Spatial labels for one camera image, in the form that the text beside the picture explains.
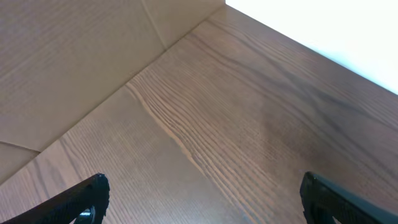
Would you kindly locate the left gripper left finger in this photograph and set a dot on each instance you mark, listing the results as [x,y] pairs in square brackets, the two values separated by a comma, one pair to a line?
[85,202]

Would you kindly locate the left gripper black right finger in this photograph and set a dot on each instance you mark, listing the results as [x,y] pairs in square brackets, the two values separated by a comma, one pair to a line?
[325,202]

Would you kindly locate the brown cardboard box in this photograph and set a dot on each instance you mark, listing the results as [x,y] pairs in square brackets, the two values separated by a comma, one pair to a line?
[61,59]

